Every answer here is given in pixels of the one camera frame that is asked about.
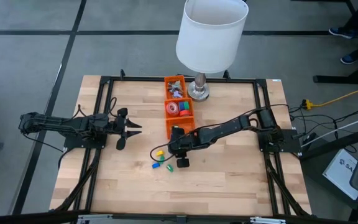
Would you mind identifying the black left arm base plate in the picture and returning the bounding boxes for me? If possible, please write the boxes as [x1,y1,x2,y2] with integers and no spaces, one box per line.
[63,133,108,149]

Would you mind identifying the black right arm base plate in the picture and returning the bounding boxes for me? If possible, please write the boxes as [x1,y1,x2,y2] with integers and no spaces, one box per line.
[257,128,303,153]

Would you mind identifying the blue shoe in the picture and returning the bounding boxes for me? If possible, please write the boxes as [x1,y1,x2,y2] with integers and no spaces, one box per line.
[340,54,358,65]
[328,27,356,38]

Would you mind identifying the black camera rail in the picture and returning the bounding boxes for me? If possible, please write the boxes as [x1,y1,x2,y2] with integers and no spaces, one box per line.
[0,208,358,224]

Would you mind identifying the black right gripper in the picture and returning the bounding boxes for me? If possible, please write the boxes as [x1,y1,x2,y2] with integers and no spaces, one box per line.
[168,125,200,169]

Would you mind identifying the white shade table lamp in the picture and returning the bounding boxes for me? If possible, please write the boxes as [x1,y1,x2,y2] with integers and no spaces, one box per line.
[175,0,250,102]

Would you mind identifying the black floor cables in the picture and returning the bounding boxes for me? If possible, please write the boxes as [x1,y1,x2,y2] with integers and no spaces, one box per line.
[289,104,358,144]

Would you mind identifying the black table leg bar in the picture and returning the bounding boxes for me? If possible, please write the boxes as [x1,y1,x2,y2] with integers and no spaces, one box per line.
[299,123,358,161]

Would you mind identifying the white printed box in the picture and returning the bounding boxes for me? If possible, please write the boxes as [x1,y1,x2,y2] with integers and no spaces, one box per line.
[321,148,358,201]

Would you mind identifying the black aluminium table frame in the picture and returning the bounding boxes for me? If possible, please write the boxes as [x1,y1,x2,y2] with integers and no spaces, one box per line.
[50,68,312,218]

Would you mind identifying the pink tape roll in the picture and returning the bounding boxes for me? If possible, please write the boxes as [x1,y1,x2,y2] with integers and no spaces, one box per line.
[165,101,180,116]

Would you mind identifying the silver bracket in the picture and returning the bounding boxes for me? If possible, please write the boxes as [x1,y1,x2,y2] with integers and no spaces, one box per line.
[249,217,287,224]
[76,213,114,224]

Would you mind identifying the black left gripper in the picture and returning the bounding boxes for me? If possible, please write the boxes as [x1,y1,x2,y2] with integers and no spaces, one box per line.
[109,107,143,151]

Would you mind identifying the black desk frame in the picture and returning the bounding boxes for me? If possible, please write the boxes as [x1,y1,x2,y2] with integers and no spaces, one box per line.
[313,0,358,85]

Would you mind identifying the orange plastic basket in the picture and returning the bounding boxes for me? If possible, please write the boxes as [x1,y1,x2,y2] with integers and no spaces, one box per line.
[163,75,188,101]
[165,116,196,140]
[164,98,195,119]

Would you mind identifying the yellow power cable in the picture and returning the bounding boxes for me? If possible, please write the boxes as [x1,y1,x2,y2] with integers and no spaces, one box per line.
[301,80,358,110]

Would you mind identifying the white cable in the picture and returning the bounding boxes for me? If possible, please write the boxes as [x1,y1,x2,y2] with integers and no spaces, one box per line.
[300,111,358,147]

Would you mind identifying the black left camera cable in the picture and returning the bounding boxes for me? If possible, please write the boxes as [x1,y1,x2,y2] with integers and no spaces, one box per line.
[76,96,117,121]

